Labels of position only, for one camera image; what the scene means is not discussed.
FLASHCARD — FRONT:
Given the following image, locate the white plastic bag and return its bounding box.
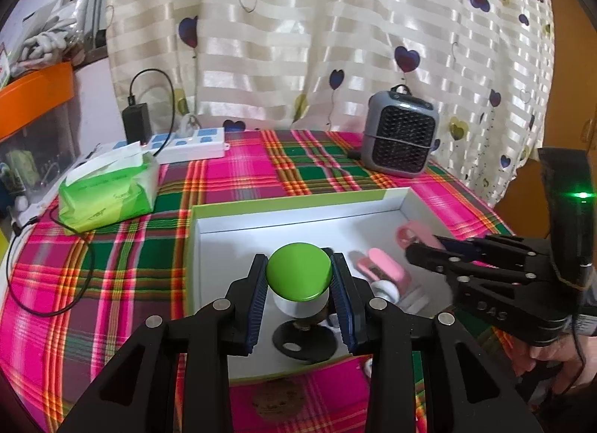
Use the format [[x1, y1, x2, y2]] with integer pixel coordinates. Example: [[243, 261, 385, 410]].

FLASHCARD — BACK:
[[9, 0, 89, 75]]

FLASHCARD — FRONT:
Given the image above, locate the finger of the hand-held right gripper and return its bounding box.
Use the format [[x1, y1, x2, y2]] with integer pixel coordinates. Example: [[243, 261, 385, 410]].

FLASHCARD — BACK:
[[436, 235, 555, 262], [405, 243, 552, 285]]

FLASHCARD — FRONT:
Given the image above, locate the thin black cable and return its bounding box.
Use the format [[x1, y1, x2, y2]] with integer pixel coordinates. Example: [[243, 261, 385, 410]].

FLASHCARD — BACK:
[[7, 207, 96, 318]]

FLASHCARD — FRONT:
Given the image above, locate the person's right hand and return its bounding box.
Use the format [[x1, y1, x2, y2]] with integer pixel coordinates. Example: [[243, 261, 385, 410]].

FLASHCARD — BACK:
[[510, 328, 597, 399]]

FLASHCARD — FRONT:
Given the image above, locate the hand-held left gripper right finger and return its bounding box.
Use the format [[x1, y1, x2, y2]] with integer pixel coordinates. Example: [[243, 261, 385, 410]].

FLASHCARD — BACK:
[[330, 252, 544, 433]]

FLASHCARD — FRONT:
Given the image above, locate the white power strip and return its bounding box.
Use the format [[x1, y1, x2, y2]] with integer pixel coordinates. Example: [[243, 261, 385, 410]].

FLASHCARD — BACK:
[[140, 126, 231, 164]]

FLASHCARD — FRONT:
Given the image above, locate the brown walnut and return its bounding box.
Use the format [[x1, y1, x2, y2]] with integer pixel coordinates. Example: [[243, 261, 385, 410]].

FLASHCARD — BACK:
[[252, 379, 306, 417]]

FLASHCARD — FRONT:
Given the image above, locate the black charger adapter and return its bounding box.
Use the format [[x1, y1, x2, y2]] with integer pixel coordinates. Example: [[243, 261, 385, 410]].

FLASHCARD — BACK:
[[122, 104, 151, 145]]

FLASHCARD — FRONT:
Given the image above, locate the clear storage bin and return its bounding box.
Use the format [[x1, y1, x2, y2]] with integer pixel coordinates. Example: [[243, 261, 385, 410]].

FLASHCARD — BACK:
[[0, 100, 78, 210]]

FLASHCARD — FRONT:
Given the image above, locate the grey mini fan heater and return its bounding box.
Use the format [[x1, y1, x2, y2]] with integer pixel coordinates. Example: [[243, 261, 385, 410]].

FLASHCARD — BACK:
[[361, 84, 440, 178]]

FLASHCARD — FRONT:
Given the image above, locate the white round gadget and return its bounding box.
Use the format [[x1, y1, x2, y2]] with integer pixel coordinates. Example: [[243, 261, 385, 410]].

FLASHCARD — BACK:
[[373, 280, 399, 304]]

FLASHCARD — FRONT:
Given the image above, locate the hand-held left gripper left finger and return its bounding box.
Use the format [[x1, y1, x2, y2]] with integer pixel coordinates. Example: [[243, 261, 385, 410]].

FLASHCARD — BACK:
[[56, 253, 269, 433]]

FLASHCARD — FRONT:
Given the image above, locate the heart print striped curtain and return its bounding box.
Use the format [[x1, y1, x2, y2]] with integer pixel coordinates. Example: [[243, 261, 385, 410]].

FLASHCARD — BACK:
[[105, 0, 558, 210]]

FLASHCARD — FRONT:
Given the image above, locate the pink plaid tablecloth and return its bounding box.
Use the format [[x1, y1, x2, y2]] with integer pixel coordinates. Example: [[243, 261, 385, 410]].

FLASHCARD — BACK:
[[0, 129, 528, 433]]

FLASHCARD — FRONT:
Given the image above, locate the black round gadget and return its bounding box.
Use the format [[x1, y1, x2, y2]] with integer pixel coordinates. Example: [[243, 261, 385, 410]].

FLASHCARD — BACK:
[[273, 319, 337, 361]]

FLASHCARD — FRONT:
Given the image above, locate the black charger cable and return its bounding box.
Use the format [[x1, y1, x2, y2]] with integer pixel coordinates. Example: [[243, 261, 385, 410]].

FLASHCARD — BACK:
[[127, 68, 176, 154]]

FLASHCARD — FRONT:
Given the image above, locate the green tissue pack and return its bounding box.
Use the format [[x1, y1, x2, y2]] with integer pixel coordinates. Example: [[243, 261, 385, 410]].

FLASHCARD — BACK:
[[57, 141, 160, 234]]

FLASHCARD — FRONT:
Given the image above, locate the pink clip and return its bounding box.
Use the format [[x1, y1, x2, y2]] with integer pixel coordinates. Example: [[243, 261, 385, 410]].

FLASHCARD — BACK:
[[396, 223, 446, 250], [357, 249, 411, 291]]

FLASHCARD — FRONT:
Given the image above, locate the orange bin lid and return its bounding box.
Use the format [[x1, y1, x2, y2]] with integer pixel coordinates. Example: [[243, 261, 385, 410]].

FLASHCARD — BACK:
[[0, 62, 75, 140]]

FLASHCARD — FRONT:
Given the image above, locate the orange wooden cabinet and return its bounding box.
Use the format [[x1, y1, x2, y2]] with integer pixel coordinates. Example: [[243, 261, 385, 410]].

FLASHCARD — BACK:
[[494, 79, 597, 238]]

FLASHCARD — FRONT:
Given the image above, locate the green and white cardboard box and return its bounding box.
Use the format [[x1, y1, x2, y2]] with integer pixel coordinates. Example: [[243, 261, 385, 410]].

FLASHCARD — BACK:
[[183, 187, 460, 385]]

